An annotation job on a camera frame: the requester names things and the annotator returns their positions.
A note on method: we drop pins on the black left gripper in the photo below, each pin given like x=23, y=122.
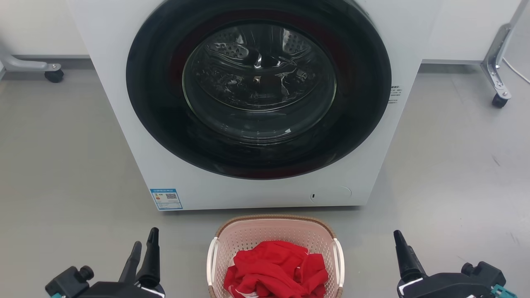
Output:
x=103, y=290

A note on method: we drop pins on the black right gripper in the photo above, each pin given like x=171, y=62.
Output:
x=451, y=287

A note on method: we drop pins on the pink perforated laundry basket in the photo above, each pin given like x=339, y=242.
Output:
x=248, y=236

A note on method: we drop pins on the red garment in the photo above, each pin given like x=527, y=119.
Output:
x=273, y=269

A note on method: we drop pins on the blue energy label sticker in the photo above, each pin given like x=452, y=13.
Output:
x=166, y=199

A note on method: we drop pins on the round filter cover flap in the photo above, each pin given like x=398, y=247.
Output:
x=335, y=193

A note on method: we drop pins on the white front-load washing machine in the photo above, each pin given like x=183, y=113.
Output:
x=124, y=124

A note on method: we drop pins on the dark round glass washer door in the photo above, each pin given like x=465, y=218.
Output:
x=165, y=124

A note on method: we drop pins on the grey stand leg with caster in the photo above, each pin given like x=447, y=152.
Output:
x=497, y=62
x=29, y=64

